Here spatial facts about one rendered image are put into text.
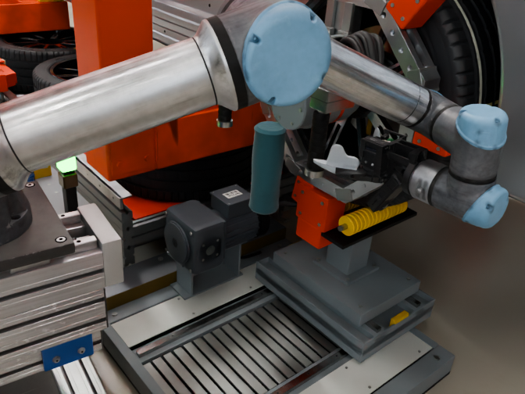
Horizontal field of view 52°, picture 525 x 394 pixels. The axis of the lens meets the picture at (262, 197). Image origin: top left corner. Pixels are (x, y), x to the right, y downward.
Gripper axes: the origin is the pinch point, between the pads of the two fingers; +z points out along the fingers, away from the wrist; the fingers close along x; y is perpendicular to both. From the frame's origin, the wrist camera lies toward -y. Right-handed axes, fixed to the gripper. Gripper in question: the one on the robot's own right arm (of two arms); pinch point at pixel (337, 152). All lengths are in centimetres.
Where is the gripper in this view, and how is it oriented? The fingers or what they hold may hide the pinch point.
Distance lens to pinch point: 113.3
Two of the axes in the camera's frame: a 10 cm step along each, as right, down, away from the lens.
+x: -7.7, 3.4, -5.4
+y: -0.2, -8.6, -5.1
